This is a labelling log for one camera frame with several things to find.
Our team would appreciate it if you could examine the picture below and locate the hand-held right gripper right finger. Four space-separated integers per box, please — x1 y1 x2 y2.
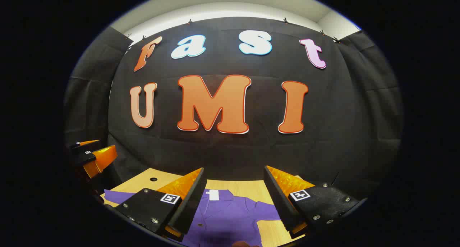
263 165 360 239

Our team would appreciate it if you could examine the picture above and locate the black backdrop cloth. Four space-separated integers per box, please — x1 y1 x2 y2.
64 17 403 201

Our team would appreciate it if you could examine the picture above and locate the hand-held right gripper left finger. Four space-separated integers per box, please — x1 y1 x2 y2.
114 167 208 242

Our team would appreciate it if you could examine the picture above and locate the purple shirt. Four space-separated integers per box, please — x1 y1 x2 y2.
104 189 284 247

